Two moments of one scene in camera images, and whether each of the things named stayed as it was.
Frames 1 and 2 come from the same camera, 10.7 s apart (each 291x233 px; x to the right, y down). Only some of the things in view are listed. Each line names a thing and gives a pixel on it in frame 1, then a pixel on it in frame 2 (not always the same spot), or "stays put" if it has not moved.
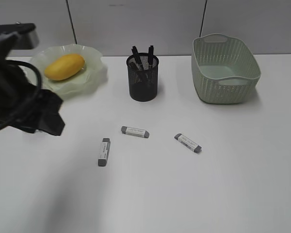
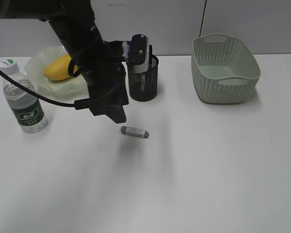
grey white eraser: (135, 131) stays put
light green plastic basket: (224, 70) stays put
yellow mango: (64, 67) stays put
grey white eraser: (104, 152) -> (142, 83)
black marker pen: (151, 59) stays put
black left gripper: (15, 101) -> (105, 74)
